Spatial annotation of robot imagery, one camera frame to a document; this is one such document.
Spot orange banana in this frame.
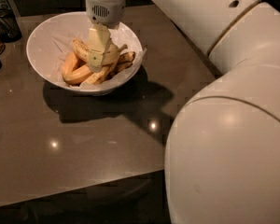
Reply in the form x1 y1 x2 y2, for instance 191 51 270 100
63 64 92 85
62 52 83 78

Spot dark spotted banana right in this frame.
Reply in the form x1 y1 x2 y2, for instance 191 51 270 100
107 51 135 79

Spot spotted yellow banana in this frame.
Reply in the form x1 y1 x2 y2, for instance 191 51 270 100
72 38 128 65

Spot black wire mesh basket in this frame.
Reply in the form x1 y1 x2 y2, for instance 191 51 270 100
0 9 22 43

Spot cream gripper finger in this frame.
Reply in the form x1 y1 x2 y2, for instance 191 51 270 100
88 23 111 73

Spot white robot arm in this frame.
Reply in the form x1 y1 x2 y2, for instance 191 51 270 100
152 0 280 224

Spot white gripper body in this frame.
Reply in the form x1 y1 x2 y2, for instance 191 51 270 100
85 0 126 29

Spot spotted banana lower middle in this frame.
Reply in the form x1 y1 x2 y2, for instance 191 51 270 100
83 63 117 85

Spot orange banana lower left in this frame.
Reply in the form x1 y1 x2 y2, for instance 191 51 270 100
63 64 92 85

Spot white bowl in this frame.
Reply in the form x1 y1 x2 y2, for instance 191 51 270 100
26 12 146 95

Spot white paper bowl liner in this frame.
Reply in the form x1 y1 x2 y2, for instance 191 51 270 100
49 21 145 94

